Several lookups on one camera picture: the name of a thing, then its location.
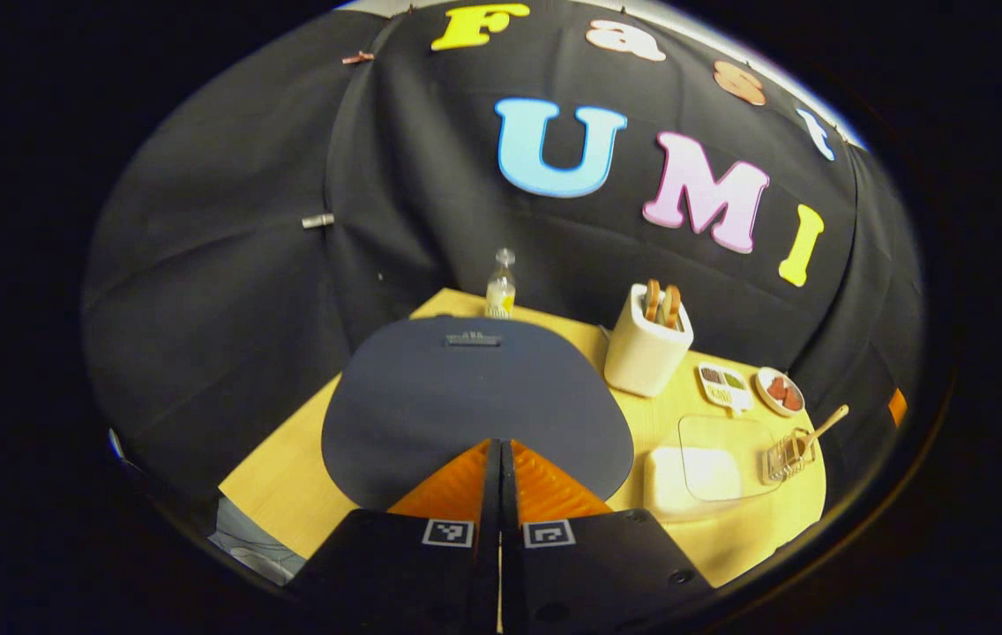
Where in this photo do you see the white toaster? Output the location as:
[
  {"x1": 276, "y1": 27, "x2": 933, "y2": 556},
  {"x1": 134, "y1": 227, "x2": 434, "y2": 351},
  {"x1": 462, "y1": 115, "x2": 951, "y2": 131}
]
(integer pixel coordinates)
[{"x1": 604, "y1": 282, "x2": 695, "y2": 399}]

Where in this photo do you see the white divided dish of beans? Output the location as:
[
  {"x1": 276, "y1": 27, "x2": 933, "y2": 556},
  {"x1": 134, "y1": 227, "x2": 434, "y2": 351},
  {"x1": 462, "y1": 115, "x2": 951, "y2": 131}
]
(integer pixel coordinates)
[{"x1": 697, "y1": 362, "x2": 755, "y2": 415}]

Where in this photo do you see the white plate with meat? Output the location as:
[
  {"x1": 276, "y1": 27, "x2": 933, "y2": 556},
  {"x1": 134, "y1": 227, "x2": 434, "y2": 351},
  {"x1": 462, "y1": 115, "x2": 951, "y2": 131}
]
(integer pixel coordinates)
[{"x1": 755, "y1": 366, "x2": 806, "y2": 418}]

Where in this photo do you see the wooden spoon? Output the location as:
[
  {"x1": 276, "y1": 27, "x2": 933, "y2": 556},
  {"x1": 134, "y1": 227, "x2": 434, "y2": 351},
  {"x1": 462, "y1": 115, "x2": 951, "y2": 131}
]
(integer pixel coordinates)
[{"x1": 796, "y1": 404, "x2": 850, "y2": 455}]

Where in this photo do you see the small glass bottle yellow label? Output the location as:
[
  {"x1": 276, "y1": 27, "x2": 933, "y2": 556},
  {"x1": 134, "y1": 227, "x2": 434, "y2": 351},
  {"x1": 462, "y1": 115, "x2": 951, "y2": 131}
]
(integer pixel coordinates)
[{"x1": 485, "y1": 249, "x2": 518, "y2": 319}]

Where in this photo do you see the dark silver rice cooker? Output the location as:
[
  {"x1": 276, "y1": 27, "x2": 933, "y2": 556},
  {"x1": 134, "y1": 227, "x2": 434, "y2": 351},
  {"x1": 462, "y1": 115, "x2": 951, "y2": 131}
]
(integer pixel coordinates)
[{"x1": 322, "y1": 316, "x2": 635, "y2": 512}]

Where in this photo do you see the black backdrop cloth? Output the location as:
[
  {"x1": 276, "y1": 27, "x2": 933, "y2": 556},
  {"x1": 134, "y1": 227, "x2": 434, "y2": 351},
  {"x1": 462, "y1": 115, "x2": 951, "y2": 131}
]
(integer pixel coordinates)
[{"x1": 82, "y1": 0, "x2": 925, "y2": 530}]

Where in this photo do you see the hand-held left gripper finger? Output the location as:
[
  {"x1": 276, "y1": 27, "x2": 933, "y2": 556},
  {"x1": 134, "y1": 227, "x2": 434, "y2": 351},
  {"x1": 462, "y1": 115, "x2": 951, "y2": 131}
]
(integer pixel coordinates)
[
  {"x1": 501, "y1": 438, "x2": 718, "y2": 635},
  {"x1": 288, "y1": 438, "x2": 502, "y2": 635}
]

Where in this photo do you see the clear box of rice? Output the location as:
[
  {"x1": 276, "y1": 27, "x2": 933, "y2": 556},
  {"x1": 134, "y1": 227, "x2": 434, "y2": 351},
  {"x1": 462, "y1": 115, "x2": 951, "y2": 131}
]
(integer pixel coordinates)
[{"x1": 644, "y1": 415, "x2": 784, "y2": 523}]

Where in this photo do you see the wire chopstick holder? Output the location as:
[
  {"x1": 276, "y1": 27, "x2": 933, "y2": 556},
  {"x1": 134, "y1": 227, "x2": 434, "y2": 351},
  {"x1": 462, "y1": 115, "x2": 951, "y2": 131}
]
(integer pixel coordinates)
[{"x1": 764, "y1": 430, "x2": 818, "y2": 483}]

